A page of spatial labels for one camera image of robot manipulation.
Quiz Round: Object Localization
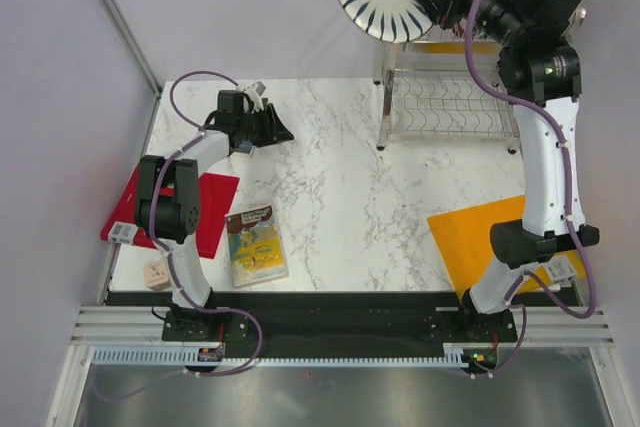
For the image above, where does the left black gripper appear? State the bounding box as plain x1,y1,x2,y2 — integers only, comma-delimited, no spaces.
237,104,294,149

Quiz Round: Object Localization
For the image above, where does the stainless steel dish rack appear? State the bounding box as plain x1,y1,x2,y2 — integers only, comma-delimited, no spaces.
374,28,520,154

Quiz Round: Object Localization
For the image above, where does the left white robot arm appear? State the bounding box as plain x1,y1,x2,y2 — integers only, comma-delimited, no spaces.
134,82,294,342

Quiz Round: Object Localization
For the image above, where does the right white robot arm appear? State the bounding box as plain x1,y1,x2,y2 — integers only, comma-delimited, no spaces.
415,0,600,341

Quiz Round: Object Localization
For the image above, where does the dark blue paperback book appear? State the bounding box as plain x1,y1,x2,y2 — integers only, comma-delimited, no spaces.
236,141,256,158

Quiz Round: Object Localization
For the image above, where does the red folder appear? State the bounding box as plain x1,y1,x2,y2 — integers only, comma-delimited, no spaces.
100,168,239,259

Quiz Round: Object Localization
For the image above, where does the yellow illustrated paperback book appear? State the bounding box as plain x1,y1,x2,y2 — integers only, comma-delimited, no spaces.
225,205,289,288

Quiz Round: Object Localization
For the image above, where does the small pink box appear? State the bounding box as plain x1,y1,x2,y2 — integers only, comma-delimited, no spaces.
143,259,171,291

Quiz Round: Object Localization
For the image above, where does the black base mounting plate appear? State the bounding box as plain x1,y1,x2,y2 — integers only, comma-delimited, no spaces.
159,291,521,348

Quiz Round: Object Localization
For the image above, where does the orange cutting board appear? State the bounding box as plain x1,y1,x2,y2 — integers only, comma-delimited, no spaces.
427,195,586,297

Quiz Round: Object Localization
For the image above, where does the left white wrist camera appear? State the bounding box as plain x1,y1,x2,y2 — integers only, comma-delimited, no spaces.
236,81,266,114

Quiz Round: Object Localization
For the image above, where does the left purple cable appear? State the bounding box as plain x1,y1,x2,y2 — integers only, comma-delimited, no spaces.
89,69,266,401

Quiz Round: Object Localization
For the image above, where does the purple cable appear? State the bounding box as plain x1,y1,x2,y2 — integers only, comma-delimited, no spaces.
463,0,599,381
89,69,266,401

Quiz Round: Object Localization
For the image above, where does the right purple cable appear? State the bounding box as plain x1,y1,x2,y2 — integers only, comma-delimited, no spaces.
463,0,599,381

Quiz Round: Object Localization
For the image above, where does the grey slotted cable duct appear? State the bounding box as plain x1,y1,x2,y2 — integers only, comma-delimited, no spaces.
91,344,484,368

